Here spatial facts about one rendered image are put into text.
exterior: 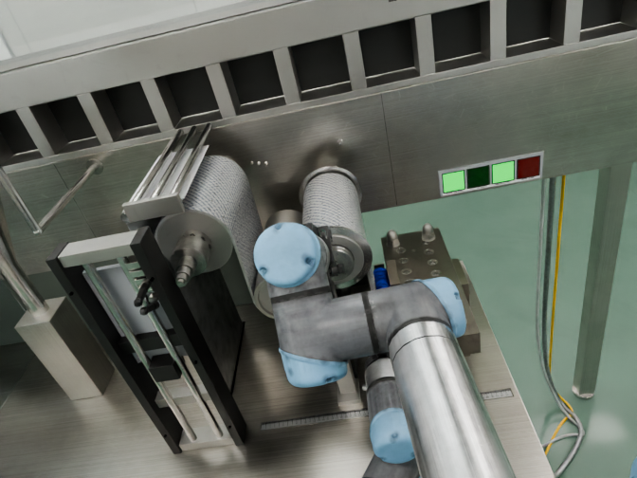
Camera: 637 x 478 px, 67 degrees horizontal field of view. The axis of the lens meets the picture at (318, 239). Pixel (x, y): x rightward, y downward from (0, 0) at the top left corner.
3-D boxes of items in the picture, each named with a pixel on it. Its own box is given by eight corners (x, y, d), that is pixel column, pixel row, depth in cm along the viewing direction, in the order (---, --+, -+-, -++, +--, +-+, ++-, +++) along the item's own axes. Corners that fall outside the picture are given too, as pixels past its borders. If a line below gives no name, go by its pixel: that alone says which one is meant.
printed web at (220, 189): (228, 394, 115) (141, 217, 87) (241, 324, 134) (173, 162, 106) (389, 370, 110) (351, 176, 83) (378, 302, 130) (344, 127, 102)
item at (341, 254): (358, 275, 91) (321, 285, 92) (358, 268, 92) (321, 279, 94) (347, 245, 87) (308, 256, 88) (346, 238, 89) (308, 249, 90)
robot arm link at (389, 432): (375, 471, 75) (367, 439, 70) (369, 411, 84) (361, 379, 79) (427, 465, 74) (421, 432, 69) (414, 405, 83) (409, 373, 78)
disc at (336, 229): (283, 276, 93) (312, 216, 86) (283, 274, 94) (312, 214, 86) (353, 298, 97) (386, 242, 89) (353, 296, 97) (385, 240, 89)
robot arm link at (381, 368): (412, 401, 82) (366, 408, 83) (409, 380, 86) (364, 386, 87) (408, 373, 78) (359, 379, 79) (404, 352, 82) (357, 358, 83)
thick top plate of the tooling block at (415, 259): (405, 363, 102) (402, 344, 99) (383, 254, 136) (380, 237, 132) (481, 352, 101) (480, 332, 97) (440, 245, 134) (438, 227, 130)
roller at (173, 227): (173, 278, 95) (145, 219, 87) (199, 213, 116) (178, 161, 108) (242, 266, 93) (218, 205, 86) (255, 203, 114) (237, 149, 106)
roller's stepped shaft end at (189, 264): (174, 293, 81) (167, 278, 80) (183, 271, 86) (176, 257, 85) (192, 289, 81) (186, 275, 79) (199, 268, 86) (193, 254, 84)
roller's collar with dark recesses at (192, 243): (177, 279, 87) (164, 251, 84) (185, 260, 92) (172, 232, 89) (210, 273, 87) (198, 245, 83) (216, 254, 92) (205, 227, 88)
